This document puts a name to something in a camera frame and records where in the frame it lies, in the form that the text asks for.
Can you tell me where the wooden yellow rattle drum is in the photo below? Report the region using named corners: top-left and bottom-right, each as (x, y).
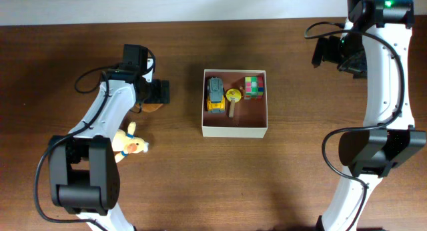
top-left (226, 86), bottom-right (244, 118)

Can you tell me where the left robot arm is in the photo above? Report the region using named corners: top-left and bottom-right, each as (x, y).
top-left (41, 44), bottom-right (169, 230)

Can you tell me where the brown plush toy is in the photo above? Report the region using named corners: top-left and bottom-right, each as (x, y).
top-left (140, 103), bottom-right (163, 113)

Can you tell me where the yellow plush duck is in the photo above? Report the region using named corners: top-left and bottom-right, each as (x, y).
top-left (111, 122), bottom-right (149, 163)

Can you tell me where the yellow grey toy truck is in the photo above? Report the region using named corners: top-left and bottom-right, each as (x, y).
top-left (206, 77), bottom-right (226, 113)

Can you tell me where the white box pink interior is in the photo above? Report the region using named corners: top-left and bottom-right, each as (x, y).
top-left (201, 69), bottom-right (268, 138)

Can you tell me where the colourful puzzle cube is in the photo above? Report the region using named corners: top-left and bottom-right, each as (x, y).
top-left (244, 76), bottom-right (265, 100)

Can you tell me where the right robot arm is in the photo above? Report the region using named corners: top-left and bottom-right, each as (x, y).
top-left (312, 0), bottom-right (426, 230)

